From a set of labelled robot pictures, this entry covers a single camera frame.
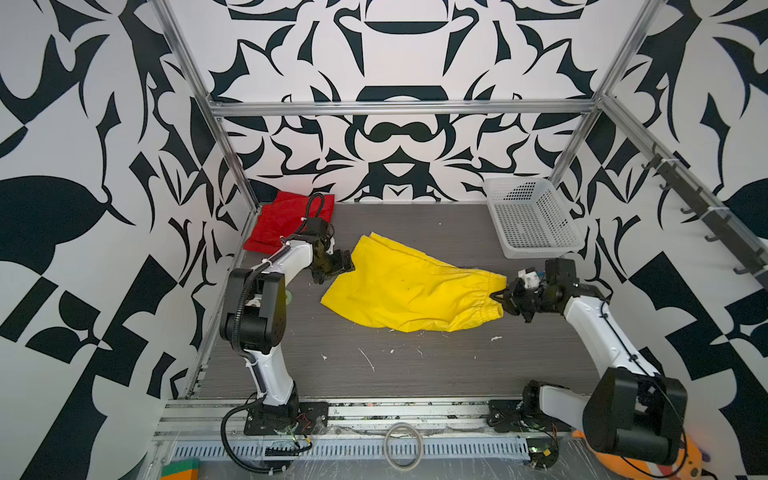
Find red shorts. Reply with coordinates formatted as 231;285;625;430
243;192;335;255

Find yellow shorts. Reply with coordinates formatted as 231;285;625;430
321;232;507;333

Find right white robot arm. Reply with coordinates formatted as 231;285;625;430
488;258;690;475

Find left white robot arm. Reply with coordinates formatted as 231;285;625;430
219;217;354;418

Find white plastic basket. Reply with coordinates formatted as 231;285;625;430
483;177;585;259

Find orange shark plush toy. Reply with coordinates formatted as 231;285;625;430
587;436;703;479

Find green orange block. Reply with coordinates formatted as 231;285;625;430
160;458;200;480

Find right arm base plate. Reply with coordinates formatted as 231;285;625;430
486;399;540;433

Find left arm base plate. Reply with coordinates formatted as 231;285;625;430
244;402;329;436

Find aluminium frame crossbar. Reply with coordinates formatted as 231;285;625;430
209;99;595;117

